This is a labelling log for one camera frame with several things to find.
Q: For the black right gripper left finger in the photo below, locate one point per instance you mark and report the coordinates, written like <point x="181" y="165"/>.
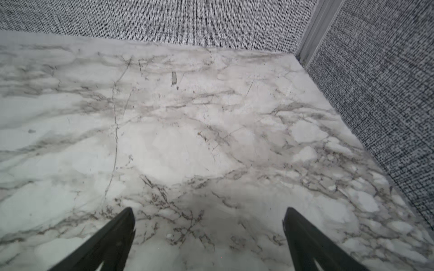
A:
<point x="106" y="250"/>

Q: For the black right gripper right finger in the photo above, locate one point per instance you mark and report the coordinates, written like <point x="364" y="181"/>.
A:
<point x="311" y="249"/>

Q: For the aluminium right corner post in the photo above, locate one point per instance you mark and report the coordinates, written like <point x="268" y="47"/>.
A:
<point x="324" y="15"/>

